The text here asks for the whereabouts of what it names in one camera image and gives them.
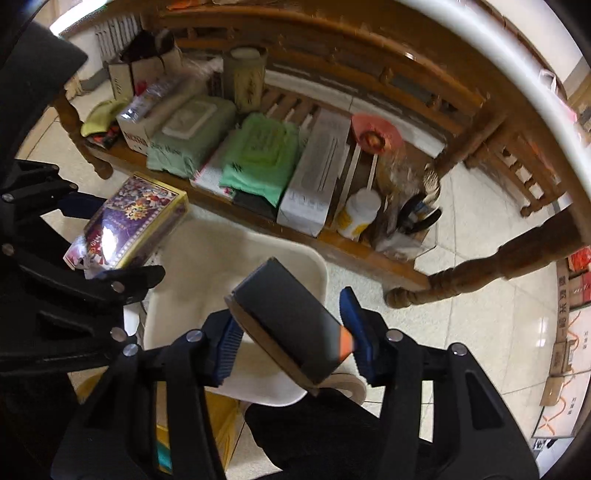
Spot red and black patterned item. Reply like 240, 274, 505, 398
88, 129, 122, 149

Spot clear plastic-wrapped packet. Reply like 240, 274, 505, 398
121, 74, 195, 123

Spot person's black pants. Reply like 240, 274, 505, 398
244, 388, 444, 480

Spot cylindrical tin canister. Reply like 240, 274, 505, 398
223, 45, 269, 114

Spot purple patterned box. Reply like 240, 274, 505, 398
63, 173, 189, 273

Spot white pill bottle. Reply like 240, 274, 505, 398
335, 187, 382, 241

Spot wooden table with white top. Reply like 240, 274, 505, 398
46, 0, 591, 311

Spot white printed booklet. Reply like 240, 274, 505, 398
190, 129, 241, 190

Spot cardboard box with orange print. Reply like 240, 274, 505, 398
556, 258, 591, 342
531, 314, 591, 439

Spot dark grey box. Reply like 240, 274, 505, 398
224, 257, 356, 397

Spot yellow-green cloth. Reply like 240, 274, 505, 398
81, 99, 123, 137

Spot bright green wet wipes pack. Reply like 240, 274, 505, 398
218, 113, 301, 208

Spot red plastic dish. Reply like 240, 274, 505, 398
351, 113, 407, 153

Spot white box with black print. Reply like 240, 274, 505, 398
115, 108, 160, 155

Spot long white box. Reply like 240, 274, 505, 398
276, 108, 352, 237

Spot wooden chair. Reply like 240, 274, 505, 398
462, 111, 578, 217

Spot beige slipper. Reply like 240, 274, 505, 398
323, 371, 368, 402

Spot clear acrylic organiser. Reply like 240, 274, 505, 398
369, 194, 444, 261

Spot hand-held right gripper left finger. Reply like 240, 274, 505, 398
50, 310, 243, 480

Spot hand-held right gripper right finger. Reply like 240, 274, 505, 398
339, 287, 541, 480

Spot black flat case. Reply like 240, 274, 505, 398
233, 189, 278, 220

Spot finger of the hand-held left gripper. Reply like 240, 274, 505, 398
0, 222, 166, 366
0, 159, 110, 222

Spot yellow teal plastic container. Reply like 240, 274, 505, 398
76, 374, 245, 476

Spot grey-green wet wipes pack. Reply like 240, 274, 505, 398
147, 97, 238, 178

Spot white radiator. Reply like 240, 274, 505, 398
95, 14, 144, 56

